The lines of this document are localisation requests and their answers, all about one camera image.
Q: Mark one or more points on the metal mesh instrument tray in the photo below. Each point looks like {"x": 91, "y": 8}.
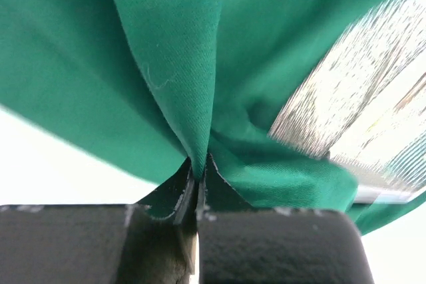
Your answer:
{"x": 363, "y": 106}

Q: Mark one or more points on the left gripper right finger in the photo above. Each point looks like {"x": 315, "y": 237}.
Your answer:
{"x": 242, "y": 244}

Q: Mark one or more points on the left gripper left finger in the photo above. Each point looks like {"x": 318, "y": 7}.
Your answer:
{"x": 150, "y": 241}

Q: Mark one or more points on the green surgical cloth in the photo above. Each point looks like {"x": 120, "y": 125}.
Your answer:
{"x": 146, "y": 84}

